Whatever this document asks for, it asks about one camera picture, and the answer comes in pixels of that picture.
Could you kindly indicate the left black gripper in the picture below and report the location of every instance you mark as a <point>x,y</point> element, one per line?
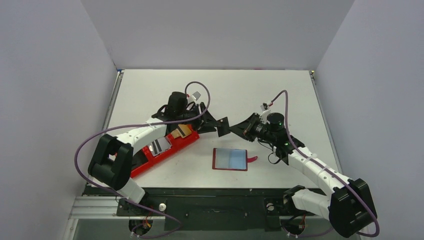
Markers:
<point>203,117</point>

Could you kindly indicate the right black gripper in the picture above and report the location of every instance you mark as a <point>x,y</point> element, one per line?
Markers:
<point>251,125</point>

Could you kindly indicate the dark green VIP credit card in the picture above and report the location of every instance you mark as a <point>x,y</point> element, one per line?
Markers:
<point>223,127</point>

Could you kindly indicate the red leather card holder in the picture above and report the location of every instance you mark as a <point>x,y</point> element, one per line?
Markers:
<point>231,159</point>

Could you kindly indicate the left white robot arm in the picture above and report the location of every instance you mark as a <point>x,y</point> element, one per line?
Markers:
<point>174,126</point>

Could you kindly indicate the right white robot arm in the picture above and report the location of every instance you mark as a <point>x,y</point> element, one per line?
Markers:
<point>346,203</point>

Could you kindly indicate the gold credit card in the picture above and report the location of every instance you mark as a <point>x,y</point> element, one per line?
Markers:
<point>181,131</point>

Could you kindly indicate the red plastic tray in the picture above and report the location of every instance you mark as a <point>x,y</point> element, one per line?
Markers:
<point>143,160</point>

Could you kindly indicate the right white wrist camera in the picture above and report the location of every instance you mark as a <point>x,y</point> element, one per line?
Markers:
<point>265,108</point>

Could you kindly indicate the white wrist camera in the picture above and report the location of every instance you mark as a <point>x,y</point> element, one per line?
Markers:
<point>265,108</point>
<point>195,96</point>

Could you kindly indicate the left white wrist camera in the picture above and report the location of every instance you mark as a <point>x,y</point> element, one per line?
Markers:
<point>195,96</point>

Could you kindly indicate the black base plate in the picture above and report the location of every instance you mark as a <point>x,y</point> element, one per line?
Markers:
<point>211,209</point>

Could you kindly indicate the aluminium frame rail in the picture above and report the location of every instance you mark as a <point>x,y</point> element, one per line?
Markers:
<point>95,218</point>

